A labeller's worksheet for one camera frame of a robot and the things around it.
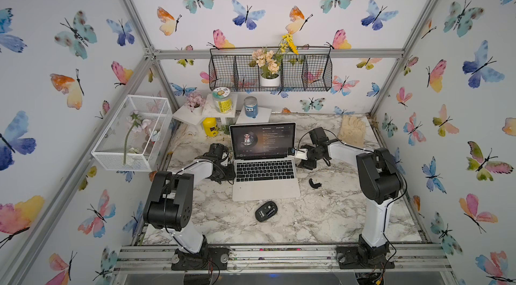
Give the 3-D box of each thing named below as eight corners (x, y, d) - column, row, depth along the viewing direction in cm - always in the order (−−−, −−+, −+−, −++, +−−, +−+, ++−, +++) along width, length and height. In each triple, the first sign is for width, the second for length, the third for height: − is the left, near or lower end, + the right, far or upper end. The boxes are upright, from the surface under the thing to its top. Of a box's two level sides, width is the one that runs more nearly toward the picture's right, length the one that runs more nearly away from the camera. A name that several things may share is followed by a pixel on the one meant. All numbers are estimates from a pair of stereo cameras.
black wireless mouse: (260, 225, 84) (260, 222, 81) (253, 214, 86) (252, 211, 84) (279, 210, 87) (279, 207, 85) (271, 200, 90) (271, 197, 87)
